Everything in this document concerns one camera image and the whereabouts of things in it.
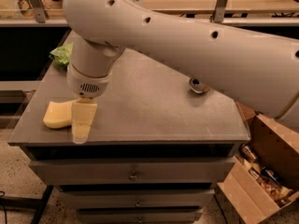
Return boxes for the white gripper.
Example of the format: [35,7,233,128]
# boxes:
[66,64,110,144]

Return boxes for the yellow sponge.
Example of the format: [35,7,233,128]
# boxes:
[43,101,73,129]

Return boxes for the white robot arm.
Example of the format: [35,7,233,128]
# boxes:
[63,0,299,130]

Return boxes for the green rice chip bag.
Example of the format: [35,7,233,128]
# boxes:
[50,43,73,68]

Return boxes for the grey drawer cabinet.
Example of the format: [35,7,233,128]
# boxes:
[9,49,249,224]

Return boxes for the top drawer knob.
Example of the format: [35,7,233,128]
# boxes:
[128,171,139,181]

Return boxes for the gold soda can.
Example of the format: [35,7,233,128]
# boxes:
[189,78,208,94]

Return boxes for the blue can in box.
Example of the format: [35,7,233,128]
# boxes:
[261,167,281,184]

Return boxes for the cardboard box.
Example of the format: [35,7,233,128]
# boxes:
[219,103,299,224]

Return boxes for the snack packet in box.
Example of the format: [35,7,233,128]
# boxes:
[249,168,292,207]

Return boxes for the metal shelf rail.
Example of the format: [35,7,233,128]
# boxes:
[0,17,299,27]

